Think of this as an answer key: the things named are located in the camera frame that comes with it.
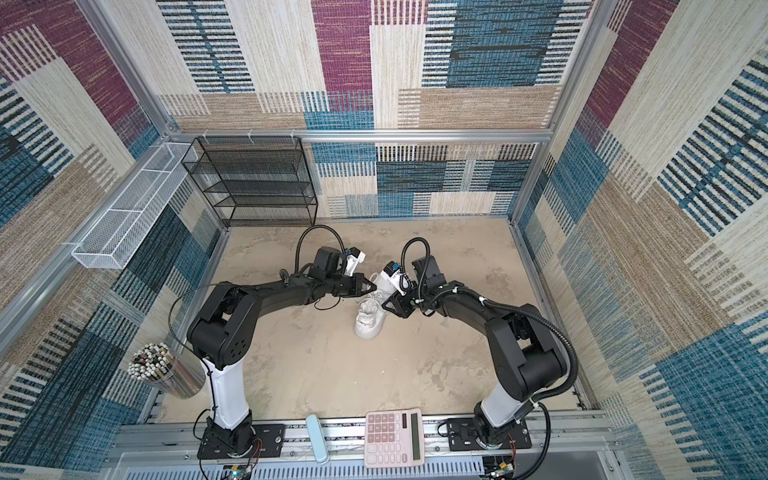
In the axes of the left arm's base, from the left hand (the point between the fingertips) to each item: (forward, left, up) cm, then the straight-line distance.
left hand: (377, 284), depth 92 cm
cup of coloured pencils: (-27, +48, +8) cm, 56 cm away
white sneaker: (-13, +3, -4) cm, 14 cm away
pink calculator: (-39, -4, -6) cm, 40 cm away
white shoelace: (-6, +3, -3) cm, 7 cm away
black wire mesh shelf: (+40, +45, +8) cm, 61 cm away
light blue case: (-39, +14, -7) cm, 42 cm away
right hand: (-6, -4, -1) cm, 7 cm away
